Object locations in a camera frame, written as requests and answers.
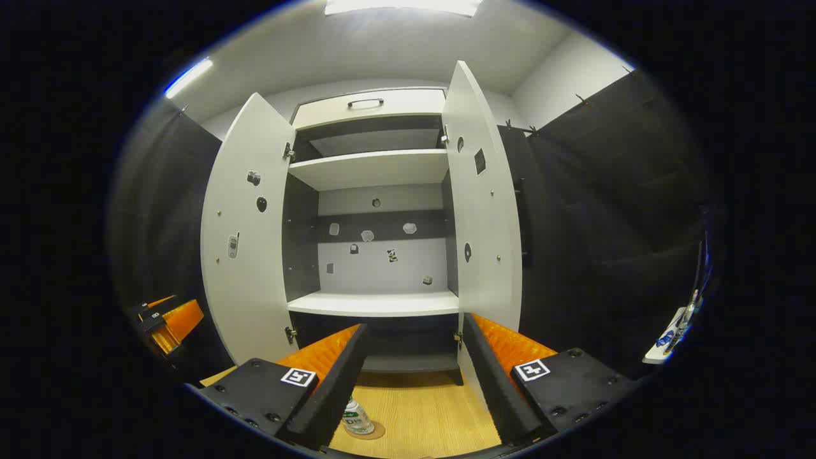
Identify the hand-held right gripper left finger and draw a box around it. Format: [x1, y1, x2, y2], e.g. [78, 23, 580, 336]
[198, 323, 369, 451]

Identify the white cabinet shelf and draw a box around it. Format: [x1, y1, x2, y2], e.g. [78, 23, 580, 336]
[288, 149, 450, 192]
[287, 291, 460, 317]

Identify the white cabinet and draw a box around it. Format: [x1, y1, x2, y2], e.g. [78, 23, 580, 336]
[284, 88, 463, 386]

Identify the large ceiling light panel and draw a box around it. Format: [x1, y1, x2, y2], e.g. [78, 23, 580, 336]
[324, 0, 482, 17]

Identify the white cabinet door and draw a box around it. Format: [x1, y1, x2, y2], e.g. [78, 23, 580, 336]
[201, 92, 298, 369]
[442, 61, 523, 409]

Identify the black backdrop cloth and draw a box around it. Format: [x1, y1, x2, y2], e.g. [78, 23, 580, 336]
[108, 67, 724, 383]

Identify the round brown coaster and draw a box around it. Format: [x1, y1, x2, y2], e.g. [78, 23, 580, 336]
[344, 421, 386, 441]

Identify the white green drink bottle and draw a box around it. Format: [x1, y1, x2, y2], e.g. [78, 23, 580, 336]
[341, 397, 375, 436]

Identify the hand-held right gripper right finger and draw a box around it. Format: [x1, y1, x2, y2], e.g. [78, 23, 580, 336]
[462, 312, 639, 447]

